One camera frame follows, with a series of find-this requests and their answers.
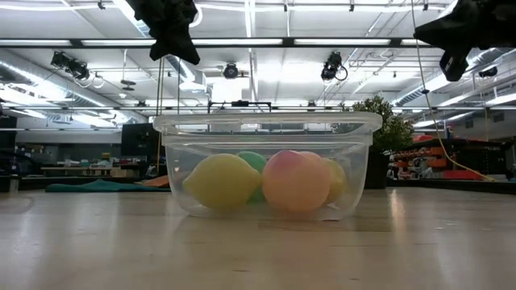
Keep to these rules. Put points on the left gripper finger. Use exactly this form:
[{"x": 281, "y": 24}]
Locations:
[
  {"x": 163, "y": 40},
  {"x": 186, "y": 42}
]

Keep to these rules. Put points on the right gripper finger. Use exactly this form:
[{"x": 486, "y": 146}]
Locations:
[
  {"x": 447, "y": 30},
  {"x": 454, "y": 64}
]

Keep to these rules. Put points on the green fruit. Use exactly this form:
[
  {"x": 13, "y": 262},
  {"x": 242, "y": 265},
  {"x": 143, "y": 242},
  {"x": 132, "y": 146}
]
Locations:
[{"x": 253, "y": 160}]

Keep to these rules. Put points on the yellow lemon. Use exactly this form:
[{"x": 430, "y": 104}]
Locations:
[{"x": 221, "y": 182}]

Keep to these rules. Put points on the yellow round fruit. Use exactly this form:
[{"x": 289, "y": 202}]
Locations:
[{"x": 338, "y": 181}]

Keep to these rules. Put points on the pink orange peach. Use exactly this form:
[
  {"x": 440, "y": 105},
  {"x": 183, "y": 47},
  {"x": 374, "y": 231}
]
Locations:
[{"x": 296, "y": 181}]

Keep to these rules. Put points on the clear plastic tupperware container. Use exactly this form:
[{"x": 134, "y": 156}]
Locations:
[{"x": 266, "y": 215}]

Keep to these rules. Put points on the green potted plant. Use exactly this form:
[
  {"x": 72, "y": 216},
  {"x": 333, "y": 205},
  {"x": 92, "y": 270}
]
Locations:
[{"x": 393, "y": 129}]

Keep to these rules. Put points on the shelf with red bins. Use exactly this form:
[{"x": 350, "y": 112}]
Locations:
[{"x": 443, "y": 165}]

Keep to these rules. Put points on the black monitor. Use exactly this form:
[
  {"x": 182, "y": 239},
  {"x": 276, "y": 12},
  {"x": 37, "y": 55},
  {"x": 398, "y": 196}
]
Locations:
[{"x": 137, "y": 141}]

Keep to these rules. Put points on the black plant pot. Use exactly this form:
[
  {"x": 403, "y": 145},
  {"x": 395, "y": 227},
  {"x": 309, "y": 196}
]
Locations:
[{"x": 381, "y": 171}]

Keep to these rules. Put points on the orange flat object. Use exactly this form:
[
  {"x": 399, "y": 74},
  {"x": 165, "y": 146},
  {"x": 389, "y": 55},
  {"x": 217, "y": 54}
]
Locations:
[{"x": 155, "y": 182}]

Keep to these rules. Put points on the cluttered wooden workbench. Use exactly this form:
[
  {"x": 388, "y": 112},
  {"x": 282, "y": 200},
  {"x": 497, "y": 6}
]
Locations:
[{"x": 88, "y": 169}]

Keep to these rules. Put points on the green mat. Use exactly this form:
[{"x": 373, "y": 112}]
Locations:
[{"x": 96, "y": 187}]

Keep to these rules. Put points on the small black ceiling camera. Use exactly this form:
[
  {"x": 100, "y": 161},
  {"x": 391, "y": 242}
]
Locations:
[{"x": 488, "y": 71}]

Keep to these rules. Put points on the round black ceiling camera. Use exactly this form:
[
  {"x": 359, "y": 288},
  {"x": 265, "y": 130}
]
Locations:
[{"x": 230, "y": 71}]

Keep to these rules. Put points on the long black ceiling camera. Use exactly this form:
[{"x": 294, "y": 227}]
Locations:
[{"x": 68, "y": 64}]

